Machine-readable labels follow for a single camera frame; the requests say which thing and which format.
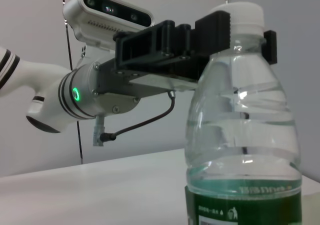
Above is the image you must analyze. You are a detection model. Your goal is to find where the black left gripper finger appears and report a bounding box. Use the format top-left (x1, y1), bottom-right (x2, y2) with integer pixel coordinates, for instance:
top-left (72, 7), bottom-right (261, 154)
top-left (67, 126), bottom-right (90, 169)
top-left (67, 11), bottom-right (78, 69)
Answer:
top-left (262, 29), bottom-right (278, 65)

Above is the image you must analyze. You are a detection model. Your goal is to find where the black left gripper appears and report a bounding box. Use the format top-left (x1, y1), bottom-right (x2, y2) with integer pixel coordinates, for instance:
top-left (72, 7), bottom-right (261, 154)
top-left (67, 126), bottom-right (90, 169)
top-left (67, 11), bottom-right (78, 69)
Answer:
top-left (96, 11), bottom-right (231, 97)

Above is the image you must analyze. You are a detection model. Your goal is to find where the clear bottle with green label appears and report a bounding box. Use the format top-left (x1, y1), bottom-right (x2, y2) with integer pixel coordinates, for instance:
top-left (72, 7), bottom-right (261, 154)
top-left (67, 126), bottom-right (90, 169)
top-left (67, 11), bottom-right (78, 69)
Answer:
top-left (184, 1), bottom-right (303, 225)

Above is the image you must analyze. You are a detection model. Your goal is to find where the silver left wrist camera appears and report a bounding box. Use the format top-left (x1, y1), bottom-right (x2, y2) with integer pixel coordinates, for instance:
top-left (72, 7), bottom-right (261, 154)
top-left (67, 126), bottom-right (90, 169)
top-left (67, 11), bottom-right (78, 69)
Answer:
top-left (62, 0), bottom-right (155, 53)

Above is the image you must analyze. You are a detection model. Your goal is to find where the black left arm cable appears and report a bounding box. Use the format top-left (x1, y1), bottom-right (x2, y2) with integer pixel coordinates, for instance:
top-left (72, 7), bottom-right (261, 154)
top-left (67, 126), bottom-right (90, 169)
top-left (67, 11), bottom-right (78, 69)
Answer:
top-left (92, 89), bottom-right (177, 147)

